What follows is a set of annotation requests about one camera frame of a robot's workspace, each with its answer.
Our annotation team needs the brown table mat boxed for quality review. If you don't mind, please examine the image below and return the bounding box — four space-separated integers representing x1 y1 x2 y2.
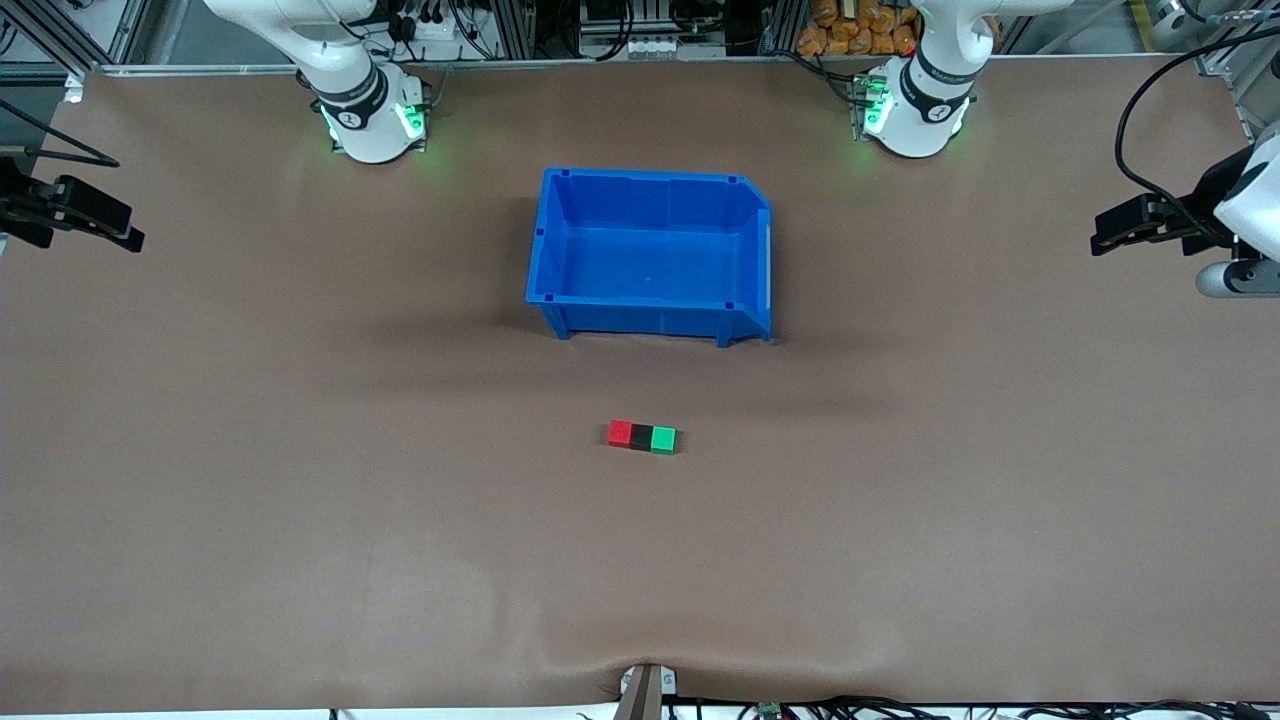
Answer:
0 55 1280 716

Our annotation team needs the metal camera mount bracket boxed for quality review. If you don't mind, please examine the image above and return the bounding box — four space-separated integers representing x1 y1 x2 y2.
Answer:
618 663 678 720

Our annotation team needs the aluminium frame rail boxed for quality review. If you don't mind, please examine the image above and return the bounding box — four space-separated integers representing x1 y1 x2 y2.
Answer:
95 58 801 77

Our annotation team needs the aluminium frame post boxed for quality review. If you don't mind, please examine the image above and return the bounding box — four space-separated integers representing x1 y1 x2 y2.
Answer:
1195 0 1280 141

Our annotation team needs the blue plastic storage bin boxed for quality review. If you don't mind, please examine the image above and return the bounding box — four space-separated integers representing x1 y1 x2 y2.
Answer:
526 167 774 348

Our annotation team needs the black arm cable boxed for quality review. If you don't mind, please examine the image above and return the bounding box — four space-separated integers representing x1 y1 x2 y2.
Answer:
1115 20 1280 229
0 98 121 169

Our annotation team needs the white power strip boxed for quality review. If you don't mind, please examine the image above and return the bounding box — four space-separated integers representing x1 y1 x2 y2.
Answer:
395 10 481 46

